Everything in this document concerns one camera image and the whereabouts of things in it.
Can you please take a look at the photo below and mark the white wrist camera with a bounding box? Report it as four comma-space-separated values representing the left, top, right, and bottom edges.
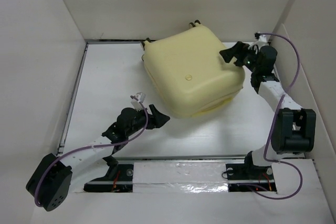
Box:
131, 92, 146, 111
252, 33, 269, 49

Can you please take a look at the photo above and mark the silver aluminium rail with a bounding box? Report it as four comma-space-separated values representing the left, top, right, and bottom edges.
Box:
115, 156, 245, 162

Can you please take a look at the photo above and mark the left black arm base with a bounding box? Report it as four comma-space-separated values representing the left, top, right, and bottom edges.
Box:
83, 156, 134, 193

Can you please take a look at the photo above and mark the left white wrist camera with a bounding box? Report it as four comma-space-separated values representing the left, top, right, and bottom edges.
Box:
131, 92, 146, 111

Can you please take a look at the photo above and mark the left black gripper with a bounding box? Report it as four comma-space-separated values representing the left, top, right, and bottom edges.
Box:
125, 104, 168, 137

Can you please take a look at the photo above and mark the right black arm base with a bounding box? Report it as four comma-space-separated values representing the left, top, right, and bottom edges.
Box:
222, 163, 277, 192

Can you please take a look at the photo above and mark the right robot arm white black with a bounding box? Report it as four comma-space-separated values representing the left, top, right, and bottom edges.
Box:
220, 41, 316, 178

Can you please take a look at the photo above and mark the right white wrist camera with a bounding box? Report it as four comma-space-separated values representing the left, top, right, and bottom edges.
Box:
252, 33, 269, 49

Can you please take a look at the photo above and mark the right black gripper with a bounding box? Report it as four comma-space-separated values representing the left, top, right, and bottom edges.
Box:
218, 42, 259, 73

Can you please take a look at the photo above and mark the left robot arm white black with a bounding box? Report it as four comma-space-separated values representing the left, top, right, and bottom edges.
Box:
26, 104, 170, 211

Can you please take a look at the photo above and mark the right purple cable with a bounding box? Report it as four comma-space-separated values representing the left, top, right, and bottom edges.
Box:
251, 33, 304, 199

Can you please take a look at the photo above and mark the yellow hard-shell suitcase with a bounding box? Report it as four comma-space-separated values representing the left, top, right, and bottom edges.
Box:
141, 20, 245, 118

